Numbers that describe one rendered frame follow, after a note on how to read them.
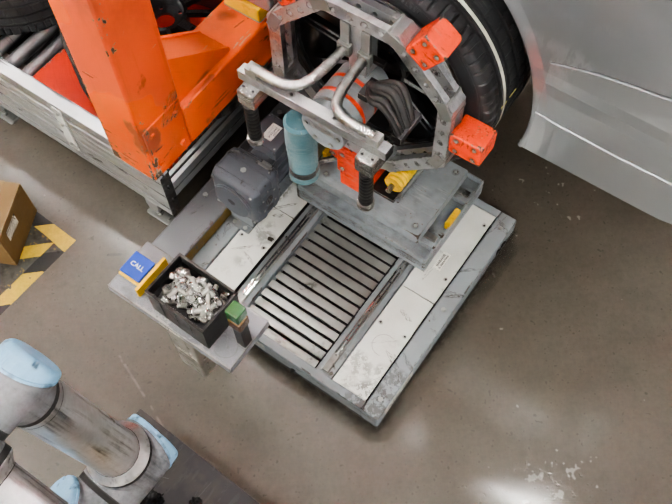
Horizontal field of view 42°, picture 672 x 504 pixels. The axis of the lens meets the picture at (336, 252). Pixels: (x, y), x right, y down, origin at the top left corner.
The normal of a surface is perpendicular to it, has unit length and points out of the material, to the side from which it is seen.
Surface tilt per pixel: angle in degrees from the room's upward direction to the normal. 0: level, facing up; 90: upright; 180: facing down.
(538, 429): 0
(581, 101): 90
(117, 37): 90
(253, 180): 0
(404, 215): 0
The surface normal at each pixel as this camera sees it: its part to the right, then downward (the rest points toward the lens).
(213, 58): 0.82, 0.50
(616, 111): -0.58, 0.73
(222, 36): -0.02, -0.47
